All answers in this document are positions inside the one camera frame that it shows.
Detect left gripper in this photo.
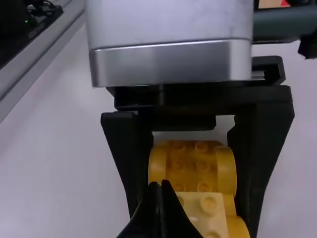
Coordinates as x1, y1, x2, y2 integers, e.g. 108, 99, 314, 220
100, 56, 296, 217

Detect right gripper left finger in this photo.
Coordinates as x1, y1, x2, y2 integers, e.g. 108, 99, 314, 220
115, 181, 162, 238

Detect tan tray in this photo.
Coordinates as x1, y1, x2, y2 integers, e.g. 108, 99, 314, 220
257, 0, 283, 10

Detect black device with cables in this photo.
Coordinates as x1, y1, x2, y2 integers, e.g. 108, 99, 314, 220
0, 0, 65, 70

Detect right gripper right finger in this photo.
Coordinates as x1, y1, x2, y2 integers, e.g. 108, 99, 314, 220
160, 179, 199, 238

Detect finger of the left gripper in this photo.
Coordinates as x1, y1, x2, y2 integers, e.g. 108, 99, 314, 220
227, 115, 296, 238

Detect yellow toy car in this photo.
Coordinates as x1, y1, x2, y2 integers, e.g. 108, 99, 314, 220
148, 139, 251, 238

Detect silver rails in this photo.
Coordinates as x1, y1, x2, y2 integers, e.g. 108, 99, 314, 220
0, 9, 86, 122

